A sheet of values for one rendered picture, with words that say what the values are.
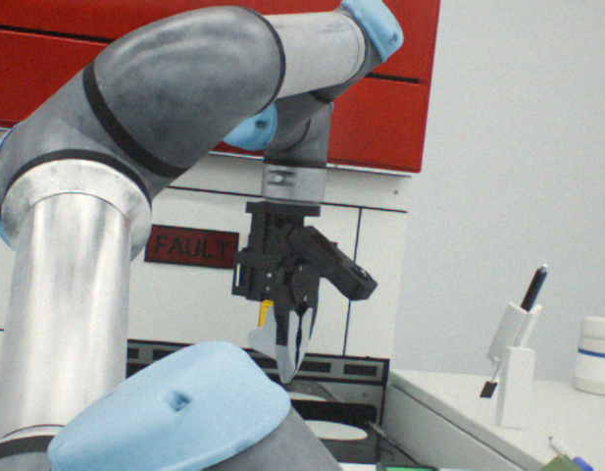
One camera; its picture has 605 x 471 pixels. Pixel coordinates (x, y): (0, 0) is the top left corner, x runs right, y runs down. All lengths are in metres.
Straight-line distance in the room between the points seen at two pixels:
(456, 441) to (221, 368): 0.83
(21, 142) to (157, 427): 0.46
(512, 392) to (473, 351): 1.97
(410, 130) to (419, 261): 1.65
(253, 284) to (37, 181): 0.57
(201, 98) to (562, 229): 2.48
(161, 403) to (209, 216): 1.01
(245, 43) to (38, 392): 0.35
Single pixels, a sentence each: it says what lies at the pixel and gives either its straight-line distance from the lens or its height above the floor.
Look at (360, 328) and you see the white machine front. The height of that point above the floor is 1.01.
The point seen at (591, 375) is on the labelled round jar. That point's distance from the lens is 1.73.
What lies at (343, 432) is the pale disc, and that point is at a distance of 1.60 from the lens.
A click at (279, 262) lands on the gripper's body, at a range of 1.50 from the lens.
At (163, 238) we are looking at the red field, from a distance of 1.63.
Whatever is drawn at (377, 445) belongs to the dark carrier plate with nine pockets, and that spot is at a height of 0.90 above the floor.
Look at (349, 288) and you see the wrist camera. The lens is 1.47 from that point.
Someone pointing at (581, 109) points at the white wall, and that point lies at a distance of 3.43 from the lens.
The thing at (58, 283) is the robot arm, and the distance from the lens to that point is 0.90.
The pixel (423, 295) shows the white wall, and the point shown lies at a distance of 3.30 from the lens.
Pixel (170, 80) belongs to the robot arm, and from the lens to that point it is 0.99.
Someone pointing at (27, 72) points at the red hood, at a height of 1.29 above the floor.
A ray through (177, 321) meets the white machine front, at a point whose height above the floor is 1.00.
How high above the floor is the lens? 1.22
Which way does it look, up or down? 3 degrees down
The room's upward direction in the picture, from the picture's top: 6 degrees clockwise
